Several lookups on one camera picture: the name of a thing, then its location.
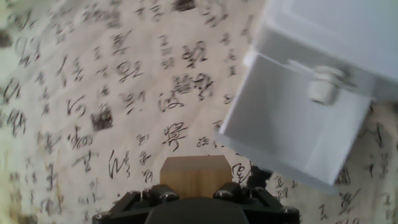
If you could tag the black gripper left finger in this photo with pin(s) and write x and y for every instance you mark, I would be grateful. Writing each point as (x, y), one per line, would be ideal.
(136, 202)

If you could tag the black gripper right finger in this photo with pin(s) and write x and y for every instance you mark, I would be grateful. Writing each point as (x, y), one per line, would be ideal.
(261, 202)

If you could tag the black drawer knob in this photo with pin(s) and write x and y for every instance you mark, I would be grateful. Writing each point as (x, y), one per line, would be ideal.
(258, 177)

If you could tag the light wooden cube block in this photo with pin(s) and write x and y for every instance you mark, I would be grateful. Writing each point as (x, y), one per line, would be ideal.
(196, 177)

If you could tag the beige calligraphy print cloth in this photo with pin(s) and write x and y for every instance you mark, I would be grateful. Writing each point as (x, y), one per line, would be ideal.
(109, 93)

